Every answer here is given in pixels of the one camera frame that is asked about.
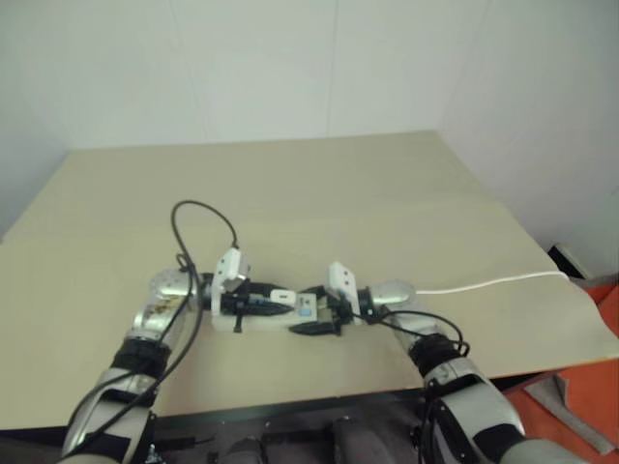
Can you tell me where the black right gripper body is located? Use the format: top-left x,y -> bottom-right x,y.
315,295 -> 357,336

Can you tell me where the dark rounded shape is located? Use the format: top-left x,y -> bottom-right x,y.
220,434 -> 270,464

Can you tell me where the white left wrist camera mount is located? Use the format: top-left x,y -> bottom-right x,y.
210,246 -> 251,316

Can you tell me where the black box with white edge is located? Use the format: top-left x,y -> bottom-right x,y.
546,241 -> 599,282

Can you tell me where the white power strip cable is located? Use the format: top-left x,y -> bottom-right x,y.
416,272 -> 571,296

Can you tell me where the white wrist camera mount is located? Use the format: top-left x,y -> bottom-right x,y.
210,246 -> 251,316
324,261 -> 362,316

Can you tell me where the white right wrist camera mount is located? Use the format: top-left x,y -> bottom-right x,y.
324,261 -> 362,316

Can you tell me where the white power strip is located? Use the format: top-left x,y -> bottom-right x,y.
211,289 -> 321,335

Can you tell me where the grey felt piece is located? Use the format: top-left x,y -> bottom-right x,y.
524,373 -> 619,456

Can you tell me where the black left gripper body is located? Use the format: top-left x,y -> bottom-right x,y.
221,288 -> 258,335

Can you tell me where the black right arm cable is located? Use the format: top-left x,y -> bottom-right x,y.
348,308 -> 473,458

